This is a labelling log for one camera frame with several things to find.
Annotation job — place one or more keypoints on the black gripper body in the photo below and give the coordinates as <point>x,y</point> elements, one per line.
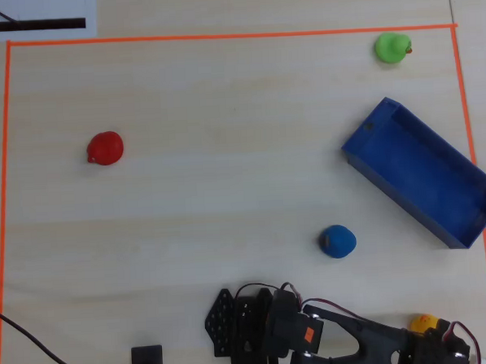
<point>432,340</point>

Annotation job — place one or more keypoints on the yellow rubber duck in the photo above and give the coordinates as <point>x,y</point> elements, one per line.
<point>422,323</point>

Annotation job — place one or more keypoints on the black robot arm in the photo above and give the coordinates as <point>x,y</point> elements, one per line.
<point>344,331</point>

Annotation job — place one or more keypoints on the blue rubber duck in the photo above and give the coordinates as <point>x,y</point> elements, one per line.
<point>339,242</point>

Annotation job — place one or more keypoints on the blue rectangular plastic box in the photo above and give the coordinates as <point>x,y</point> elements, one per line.
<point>426,172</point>

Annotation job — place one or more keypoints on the green rubber duck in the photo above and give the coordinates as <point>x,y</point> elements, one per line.
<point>391,48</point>

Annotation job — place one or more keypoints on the red rubber duck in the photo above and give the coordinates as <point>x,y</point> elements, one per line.
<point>106,148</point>

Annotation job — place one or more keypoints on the orange tape border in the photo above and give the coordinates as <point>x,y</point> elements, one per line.
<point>219,36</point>

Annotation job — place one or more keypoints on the white paper with black bar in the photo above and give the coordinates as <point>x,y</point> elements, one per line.
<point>89,10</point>

